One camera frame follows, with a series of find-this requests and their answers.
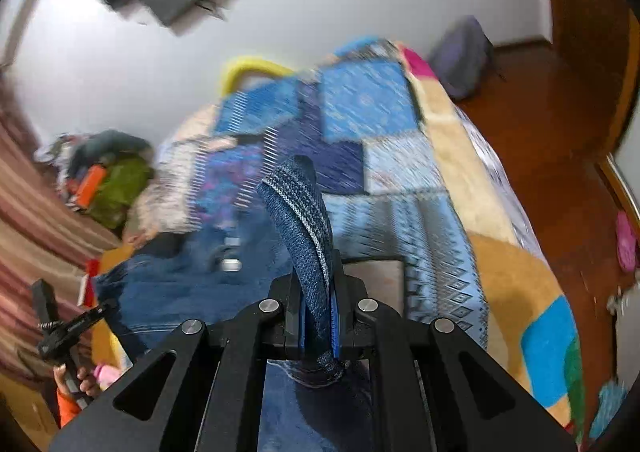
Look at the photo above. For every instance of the red box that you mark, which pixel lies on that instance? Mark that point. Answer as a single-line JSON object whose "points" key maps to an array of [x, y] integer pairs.
{"points": [[86, 294]]}

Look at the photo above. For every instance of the wooden lap desk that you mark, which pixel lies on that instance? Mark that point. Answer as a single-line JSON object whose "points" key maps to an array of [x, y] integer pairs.
{"points": [[105, 346]]}

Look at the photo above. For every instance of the blue patchwork quilt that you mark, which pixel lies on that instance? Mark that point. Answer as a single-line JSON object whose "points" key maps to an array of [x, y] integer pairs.
{"points": [[356, 118]]}

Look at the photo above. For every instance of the colourful fleece blanket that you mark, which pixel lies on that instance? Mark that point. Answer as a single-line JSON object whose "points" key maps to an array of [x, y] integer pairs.
{"points": [[532, 333]]}

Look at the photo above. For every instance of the orange box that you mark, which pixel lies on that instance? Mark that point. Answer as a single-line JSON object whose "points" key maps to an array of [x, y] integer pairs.
{"points": [[89, 186]]}

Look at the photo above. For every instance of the green storage box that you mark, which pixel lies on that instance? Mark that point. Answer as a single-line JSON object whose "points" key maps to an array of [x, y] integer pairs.
{"points": [[124, 182]]}

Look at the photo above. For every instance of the blue denim jacket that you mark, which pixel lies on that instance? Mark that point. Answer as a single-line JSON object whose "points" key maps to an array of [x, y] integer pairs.
{"points": [[322, 404]]}

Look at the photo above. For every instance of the striped red curtain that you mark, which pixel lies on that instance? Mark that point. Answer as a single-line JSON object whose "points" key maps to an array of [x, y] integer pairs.
{"points": [[40, 239]]}

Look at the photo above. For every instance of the pink croc shoe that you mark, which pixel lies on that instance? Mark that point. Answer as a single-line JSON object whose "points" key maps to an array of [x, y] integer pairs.
{"points": [[626, 243]]}

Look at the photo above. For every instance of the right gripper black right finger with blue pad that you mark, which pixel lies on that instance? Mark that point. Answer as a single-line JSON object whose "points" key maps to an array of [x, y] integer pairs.
{"points": [[367, 329]]}

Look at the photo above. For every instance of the grey purple backpack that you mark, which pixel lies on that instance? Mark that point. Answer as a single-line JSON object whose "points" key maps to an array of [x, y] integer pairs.
{"points": [[460, 58]]}

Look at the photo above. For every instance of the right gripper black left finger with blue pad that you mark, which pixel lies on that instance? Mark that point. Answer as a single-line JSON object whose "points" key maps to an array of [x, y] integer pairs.
{"points": [[242, 347]]}

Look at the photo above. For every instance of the wooden door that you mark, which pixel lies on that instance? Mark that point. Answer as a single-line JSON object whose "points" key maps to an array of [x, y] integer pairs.
{"points": [[600, 38]]}

